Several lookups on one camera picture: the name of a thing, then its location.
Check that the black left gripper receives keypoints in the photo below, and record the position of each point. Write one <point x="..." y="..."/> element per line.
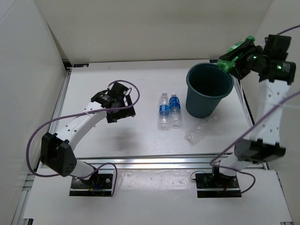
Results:
<point x="127" y="112"/>

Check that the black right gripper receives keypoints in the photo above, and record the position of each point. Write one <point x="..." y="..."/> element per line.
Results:
<point x="238" y="71"/>

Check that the green plastic bottle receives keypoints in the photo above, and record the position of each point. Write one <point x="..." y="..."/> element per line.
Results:
<point x="227" y="61"/>

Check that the clear bottle blue label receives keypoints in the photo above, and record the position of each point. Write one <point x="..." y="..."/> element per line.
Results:
<point x="175" y="111"/>
<point x="163" y="111"/>

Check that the clear unlabelled plastic bottle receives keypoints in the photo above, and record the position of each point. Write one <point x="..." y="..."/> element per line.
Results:
<point x="200" y="129"/>

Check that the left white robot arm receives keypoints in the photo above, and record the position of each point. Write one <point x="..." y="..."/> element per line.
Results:
<point x="57" y="150"/>

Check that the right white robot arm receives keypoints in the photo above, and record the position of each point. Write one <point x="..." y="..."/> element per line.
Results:
<point x="276" y="76"/>

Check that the dark teal plastic bin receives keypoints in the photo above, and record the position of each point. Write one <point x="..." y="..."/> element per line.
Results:
<point x="207" y="85"/>

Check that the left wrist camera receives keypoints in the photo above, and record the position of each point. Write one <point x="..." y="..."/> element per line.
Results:
<point x="118" y="91"/>

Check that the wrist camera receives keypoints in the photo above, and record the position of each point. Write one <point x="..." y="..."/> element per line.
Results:
<point x="118" y="91"/>
<point x="276" y="47"/>

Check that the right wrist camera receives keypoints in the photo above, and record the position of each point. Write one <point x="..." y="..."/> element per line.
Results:
<point x="276" y="47"/>

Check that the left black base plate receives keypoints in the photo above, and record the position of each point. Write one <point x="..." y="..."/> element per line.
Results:
<point x="101" y="186"/>

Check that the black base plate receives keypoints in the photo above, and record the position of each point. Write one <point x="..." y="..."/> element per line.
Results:
<point x="215" y="185"/>
<point x="101" y="186"/>

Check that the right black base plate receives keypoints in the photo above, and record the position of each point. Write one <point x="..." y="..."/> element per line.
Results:
<point x="215" y="185"/>

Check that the aluminium table frame rail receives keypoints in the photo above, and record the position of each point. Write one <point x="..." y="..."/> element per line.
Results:
<point x="154" y="166"/>

